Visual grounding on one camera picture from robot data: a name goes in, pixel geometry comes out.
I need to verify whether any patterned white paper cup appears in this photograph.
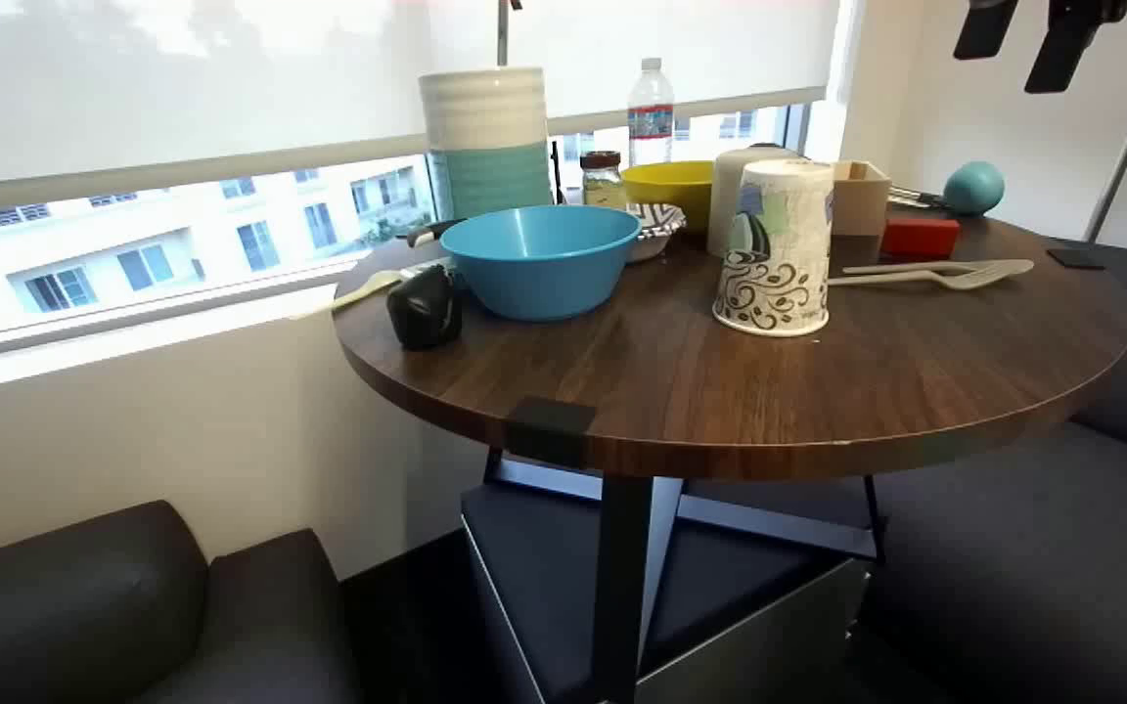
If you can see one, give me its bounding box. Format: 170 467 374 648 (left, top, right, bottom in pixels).
710 158 839 340

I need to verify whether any teal ball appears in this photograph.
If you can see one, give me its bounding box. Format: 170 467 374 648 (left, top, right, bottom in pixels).
941 158 1009 223

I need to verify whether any light wooden box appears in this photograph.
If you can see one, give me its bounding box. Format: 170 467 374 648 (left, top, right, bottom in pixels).
829 158 895 273

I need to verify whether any small black flat patch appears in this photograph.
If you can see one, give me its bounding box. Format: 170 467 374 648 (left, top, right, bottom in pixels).
1044 243 1113 273

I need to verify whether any red block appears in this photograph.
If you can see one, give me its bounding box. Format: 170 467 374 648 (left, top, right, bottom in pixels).
877 210 966 265

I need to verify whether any narrow white roller blind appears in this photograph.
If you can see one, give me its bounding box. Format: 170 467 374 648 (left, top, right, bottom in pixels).
508 0 845 137

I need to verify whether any clear plastic water bottle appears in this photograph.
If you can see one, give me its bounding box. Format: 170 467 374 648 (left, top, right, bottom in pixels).
625 56 679 170

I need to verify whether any yellow bowl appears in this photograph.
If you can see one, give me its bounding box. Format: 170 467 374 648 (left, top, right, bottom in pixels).
623 158 721 236

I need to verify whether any small patterned dish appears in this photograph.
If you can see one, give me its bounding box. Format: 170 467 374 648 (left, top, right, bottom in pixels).
618 201 693 265

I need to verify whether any small glass jar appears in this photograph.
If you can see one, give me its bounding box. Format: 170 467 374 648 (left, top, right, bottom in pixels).
577 149 632 210

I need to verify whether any round wooden table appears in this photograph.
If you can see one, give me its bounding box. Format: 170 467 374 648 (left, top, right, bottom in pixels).
332 210 1127 704

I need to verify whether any blue plastic bowl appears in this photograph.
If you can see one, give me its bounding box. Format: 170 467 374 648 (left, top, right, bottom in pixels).
439 205 646 323

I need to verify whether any white and teal canister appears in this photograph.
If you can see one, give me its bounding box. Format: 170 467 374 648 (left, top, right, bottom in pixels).
421 67 558 227

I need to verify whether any dark grey corner sofa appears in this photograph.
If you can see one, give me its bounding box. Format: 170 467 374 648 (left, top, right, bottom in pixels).
869 237 1127 704

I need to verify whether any black tape patch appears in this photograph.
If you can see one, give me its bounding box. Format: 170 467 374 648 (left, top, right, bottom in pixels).
505 394 601 471

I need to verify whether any black rounded gadget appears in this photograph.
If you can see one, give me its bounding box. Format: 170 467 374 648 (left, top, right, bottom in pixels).
384 264 468 352

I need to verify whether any grey metal base box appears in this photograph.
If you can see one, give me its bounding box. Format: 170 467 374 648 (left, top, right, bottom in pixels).
458 449 884 704

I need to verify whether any light wooden stick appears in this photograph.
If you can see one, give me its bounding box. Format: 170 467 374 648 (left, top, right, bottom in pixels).
324 265 421 320

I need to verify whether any wide white roller blind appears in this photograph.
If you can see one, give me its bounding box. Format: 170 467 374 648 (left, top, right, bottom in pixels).
0 0 505 219

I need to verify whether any dark grey sofa seat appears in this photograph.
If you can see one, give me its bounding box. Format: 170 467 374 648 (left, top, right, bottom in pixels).
0 499 359 704

